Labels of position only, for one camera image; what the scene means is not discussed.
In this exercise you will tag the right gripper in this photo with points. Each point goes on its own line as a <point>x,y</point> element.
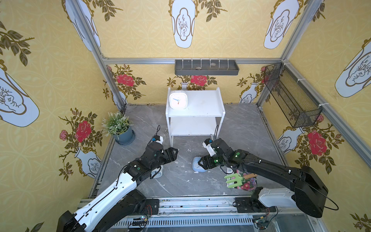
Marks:
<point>204,162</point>

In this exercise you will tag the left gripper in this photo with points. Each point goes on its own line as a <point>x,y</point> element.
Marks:
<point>170,153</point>

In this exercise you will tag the blue square alarm clock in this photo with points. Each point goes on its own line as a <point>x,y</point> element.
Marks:
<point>196,167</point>

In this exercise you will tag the white twin-bell clock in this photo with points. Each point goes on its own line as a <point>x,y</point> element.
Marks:
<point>157,173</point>

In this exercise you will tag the white square alarm clock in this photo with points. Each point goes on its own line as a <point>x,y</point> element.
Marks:
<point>178,99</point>

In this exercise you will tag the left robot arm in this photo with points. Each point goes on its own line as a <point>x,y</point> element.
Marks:
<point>122,197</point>

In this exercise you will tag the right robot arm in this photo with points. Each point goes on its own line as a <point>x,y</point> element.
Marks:
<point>310,193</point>

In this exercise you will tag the white two-tier shelf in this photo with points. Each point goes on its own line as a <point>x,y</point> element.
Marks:
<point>203,115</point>

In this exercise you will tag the green garden hand fork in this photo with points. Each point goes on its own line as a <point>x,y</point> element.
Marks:
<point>235,180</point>

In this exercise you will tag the floral seed packet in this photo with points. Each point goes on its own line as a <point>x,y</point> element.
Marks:
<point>248,184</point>

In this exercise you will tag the potted green plant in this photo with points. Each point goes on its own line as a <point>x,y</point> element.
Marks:
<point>119,127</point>

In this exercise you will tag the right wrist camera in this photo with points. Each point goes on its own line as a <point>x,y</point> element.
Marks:
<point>207,145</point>

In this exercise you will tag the grey wall tray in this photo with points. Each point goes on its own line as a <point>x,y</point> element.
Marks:
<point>206,67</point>

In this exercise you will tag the black wire mesh basket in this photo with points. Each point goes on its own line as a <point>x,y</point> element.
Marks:
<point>296,102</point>

